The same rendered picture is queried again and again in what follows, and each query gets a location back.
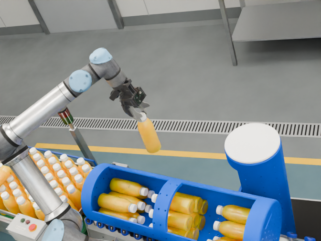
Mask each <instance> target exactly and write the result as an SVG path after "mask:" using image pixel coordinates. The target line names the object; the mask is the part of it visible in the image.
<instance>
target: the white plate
mask: <svg viewBox="0 0 321 241"><path fill-rule="evenodd" d="M279 146H280V136H279V134H278V132H277V131H276V130H275V129H274V128H272V127H271V126H269V125H266V124H262V123H249V124H245V125H242V126H240V127H238V128H236V129H234V130H233V131H232V132H231V133H230V134H229V135H228V136H227V138H226V140H225V151H226V153H227V155H228V156H229V157H230V158H231V159H233V160H234V161H236V162H239V163H243V164H255V163H260V162H262V161H265V160H267V159H268V158H270V157H271V156H273V155H274V154H275V153H276V151H277V150H278V148H279Z"/></svg>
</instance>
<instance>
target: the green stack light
mask: <svg viewBox="0 0 321 241"><path fill-rule="evenodd" d="M61 120H62V121H63V123H64V124H65V125H68V124H70V123H72V122H73V120H74V118H73V116H72V114H71V113H70V115H69V116H68V117H66V118H64V119H62V118H61Z"/></svg>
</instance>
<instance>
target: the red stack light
mask: <svg viewBox="0 0 321 241"><path fill-rule="evenodd" d="M58 115H59V116H60V118H62V119H64V118H66V117H68V116H69V115H70V111H69V109H68V108H67V110H66V111H65V112H63V113H58Z"/></svg>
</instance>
